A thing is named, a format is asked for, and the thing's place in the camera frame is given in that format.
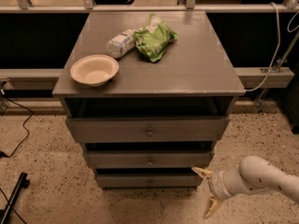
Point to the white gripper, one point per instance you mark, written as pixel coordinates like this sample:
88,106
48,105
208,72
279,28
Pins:
216,184

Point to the grey bottom drawer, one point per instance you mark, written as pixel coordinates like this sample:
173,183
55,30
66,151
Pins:
148,181

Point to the grey drawer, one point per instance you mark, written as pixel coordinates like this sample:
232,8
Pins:
147,130
143,159
148,181

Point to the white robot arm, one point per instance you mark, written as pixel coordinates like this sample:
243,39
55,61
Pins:
253,175

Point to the grey top drawer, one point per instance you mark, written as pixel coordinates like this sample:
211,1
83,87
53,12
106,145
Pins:
147,130

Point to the grey wooden drawer cabinet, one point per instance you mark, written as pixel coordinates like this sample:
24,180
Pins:
193,79

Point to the grey middle drawer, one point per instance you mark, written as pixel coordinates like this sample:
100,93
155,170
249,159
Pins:
143,159

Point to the metal tripod stand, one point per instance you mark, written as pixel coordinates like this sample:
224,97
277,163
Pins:
259,100

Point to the green snack bag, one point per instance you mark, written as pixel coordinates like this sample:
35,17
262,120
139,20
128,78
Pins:
154,38

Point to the white paper bowl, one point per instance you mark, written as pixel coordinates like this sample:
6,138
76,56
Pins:
94,70

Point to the white blue wrapped package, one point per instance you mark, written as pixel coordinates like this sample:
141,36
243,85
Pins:
121,43

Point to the black stand leg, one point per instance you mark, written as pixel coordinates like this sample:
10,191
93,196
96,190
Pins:
22,183

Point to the metal railing frame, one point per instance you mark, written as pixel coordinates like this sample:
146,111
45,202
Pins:
207,6

